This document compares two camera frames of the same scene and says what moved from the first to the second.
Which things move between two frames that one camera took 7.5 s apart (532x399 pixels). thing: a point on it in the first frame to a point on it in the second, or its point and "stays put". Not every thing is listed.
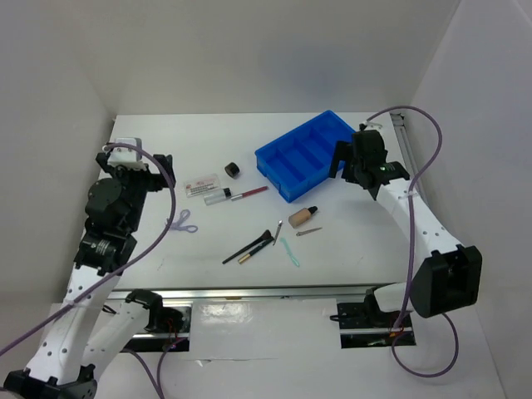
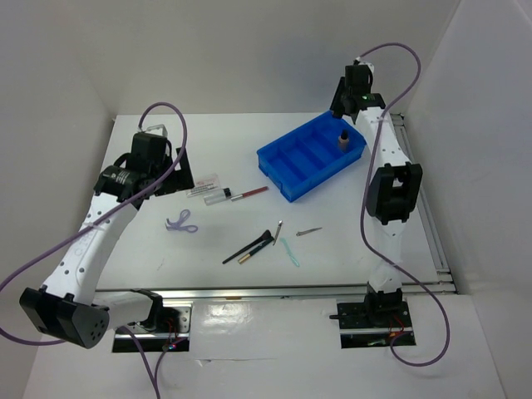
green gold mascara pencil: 241,259 stays put
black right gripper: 344,152 to 336,105
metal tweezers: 313,229 stays put
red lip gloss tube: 248,193 stays put
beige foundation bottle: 301,216 to 344,140
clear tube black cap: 217,196 stays put
